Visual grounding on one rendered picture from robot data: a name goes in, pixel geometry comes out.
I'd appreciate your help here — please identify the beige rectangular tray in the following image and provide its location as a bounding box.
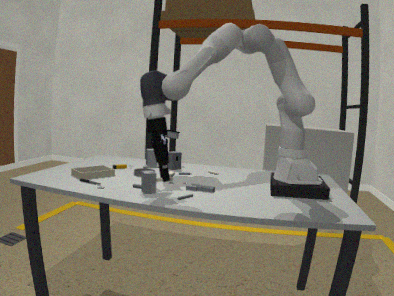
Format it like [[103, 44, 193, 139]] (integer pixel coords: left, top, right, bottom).
[[71, 165, 115, 179]]

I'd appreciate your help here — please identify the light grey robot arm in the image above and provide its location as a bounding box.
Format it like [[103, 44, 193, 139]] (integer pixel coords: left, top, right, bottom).
[[140, 23, 323, 185]]

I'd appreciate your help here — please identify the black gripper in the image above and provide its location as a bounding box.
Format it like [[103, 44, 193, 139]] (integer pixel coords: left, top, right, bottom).
[[146, 117, 170, 182]]

